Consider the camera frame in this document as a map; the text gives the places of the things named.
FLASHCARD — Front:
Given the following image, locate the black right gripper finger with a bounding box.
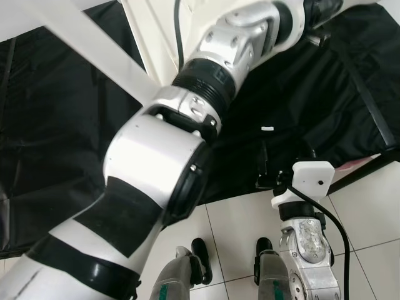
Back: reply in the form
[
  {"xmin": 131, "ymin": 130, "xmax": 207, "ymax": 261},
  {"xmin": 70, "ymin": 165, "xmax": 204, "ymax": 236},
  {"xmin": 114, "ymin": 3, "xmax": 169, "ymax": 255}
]
[{"xmin": 258, "ymin": 141, "xmax": 271, "ymax": 182}]

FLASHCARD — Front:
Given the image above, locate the white plastic table leg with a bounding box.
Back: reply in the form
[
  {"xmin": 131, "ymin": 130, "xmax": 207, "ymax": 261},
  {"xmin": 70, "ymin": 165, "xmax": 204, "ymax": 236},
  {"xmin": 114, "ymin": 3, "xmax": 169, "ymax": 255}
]
[{"xmin": 12, "ymin": 0, "xmax": 163, "ymax": 107}]

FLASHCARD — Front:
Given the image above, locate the black tablecloth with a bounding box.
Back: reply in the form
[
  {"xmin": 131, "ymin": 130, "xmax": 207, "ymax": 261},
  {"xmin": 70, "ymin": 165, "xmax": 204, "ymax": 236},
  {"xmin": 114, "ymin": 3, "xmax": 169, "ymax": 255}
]
[{"xmin": 0, "ymin": 0, "xmax": 400, "ymax": 257}]

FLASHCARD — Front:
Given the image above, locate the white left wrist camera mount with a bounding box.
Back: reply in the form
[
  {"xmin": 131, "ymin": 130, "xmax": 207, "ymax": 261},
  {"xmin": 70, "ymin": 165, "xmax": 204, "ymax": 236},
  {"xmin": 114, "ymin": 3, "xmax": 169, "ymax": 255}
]
[{"xmin": 289, "ymin": 0, "xmax": 310, "ymax": 35}]

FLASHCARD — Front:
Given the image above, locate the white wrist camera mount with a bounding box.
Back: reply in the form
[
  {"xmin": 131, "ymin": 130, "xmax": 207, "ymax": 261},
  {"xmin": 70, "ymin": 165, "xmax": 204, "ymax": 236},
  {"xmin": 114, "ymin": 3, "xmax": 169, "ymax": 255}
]
[
  {"xmin": 272, "ymin": 161, "xmax": 335, "ymax": 219},
  {"xmin": 289, "ymin": 0, "xmax": 310, "ymax": 35}
]

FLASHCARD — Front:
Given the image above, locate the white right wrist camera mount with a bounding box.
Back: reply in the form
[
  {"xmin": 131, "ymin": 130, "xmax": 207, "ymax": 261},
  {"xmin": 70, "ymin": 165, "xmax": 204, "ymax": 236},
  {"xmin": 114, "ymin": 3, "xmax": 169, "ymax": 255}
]
[{"xmin": 272, "ymin": 161, "xmax": 335, "ymax": 219}]

